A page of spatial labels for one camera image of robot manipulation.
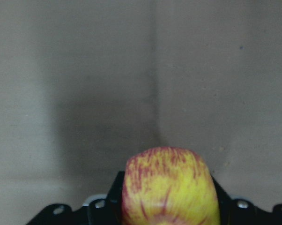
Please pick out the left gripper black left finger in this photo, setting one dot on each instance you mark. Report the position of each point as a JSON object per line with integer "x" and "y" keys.
{"x": 104, "y": 210}

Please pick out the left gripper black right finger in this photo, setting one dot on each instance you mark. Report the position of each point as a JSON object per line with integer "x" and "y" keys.
{"x": 239, "y": 211}

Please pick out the yellow-red apple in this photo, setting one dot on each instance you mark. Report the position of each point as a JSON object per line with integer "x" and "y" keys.
{"x": 168, "y": 186}

